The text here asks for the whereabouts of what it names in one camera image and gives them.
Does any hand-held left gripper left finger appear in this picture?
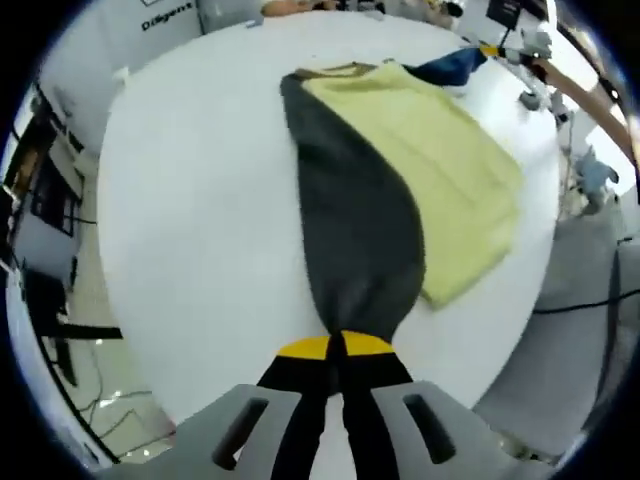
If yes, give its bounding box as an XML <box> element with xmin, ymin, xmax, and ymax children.
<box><xmin>172</xmin><ymin>335</ymin><xmax>335</xmax><ymax>480</ymax></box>

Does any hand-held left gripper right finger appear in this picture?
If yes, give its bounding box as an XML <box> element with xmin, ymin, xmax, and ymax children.
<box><xmin>333</xmin><ymin>329</ymin><xmax>496</xmax><ymax>480</ymax></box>

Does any yellow grey blue garment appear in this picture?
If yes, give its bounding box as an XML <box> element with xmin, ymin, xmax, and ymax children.
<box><xmin>278</xmin><ymin>47</ymin><xmax>526</xmax><ymax>346</ymax></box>

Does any black display panel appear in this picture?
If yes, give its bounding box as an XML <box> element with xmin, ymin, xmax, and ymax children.
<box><xmin>487</xmin><ymin>0</ymin><xmax>524</xmax><ymax>30</ymax></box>

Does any small grey device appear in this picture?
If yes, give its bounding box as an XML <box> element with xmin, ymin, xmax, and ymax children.
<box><xmin>519</xmin><ymin>88</ymin><xmax>545</xmax><ymax>112</ymax></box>

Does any small white device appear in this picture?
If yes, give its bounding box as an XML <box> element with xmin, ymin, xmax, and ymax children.
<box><xmin>549</xmin><ymin>89</ymin><xmax>574</xmax><ymax>127</ymax></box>

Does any blue grey plush toy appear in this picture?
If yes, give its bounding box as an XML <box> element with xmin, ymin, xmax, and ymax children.
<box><xmin>572</xmin><ymin>144</ymin><xmax>622</xmax><ymax>214</ymax></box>

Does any black equipment rack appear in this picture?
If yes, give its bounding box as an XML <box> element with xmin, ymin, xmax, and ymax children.
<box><xmin>0</xmin><ymin>82</ymin><xmax>87</xmax><ymax>242</ymax></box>

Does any black floor cable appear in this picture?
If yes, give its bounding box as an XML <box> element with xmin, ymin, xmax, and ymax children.
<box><xmin>68</xmin><ymin>385</ymin><xmax>177</xmax><ymax>452</ymax></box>

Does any black power cable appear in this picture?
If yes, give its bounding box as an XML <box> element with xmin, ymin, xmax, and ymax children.
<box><xmin>532</xmin><ymin>288</ymin><xmax>640</xmax><ymax>315</ymax></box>

